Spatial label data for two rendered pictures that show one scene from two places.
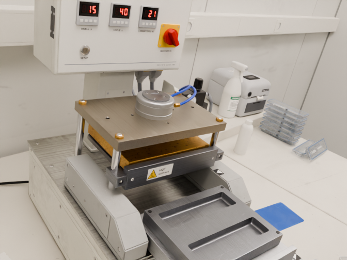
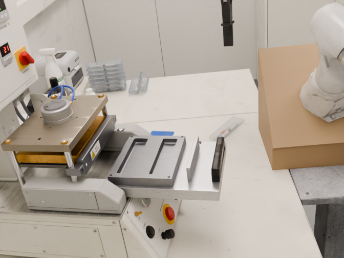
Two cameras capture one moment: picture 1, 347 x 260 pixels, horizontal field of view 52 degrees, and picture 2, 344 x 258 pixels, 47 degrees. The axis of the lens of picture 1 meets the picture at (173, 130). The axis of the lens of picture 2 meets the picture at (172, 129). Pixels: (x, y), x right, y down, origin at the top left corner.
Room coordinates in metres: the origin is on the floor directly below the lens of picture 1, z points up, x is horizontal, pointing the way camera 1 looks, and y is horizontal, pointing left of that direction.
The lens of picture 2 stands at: (-0.27, 0.31, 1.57)
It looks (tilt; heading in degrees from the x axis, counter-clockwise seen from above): 29 degrees down; 327
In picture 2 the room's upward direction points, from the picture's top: 7 degrees counter-clockwise
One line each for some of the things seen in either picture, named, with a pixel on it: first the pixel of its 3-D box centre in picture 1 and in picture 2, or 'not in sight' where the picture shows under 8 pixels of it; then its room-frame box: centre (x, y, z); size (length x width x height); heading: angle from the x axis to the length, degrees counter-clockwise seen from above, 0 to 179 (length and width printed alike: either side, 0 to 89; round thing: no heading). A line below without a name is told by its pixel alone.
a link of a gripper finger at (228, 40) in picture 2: not in sight; (228, 35); (0.65, -0.53, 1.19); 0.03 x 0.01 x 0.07; 42
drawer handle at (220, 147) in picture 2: not in sight; (218, 157); (0.39, -0.23, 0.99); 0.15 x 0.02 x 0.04; 133
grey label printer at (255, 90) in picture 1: (238, 90); (55, 71); (1.70, -0.27, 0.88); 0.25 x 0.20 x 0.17; 46
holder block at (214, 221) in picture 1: (213, 227); (149, 158); (0.52, -0.11, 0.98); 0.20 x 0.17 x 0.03; 133
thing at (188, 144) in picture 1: (153, 129); (64, 130); (0.70, 0.04, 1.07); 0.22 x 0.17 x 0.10; 133
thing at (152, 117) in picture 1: (151, 115); (53, 122); (0.73, 0.06, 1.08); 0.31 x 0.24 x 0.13; 133
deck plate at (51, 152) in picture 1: (132, 175); (63, 172); (0.72, 0.07, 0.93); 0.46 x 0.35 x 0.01; 43
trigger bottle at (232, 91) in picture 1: (233, 90); (54, 73); (1.56, -0.23, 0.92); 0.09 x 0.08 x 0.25; 47
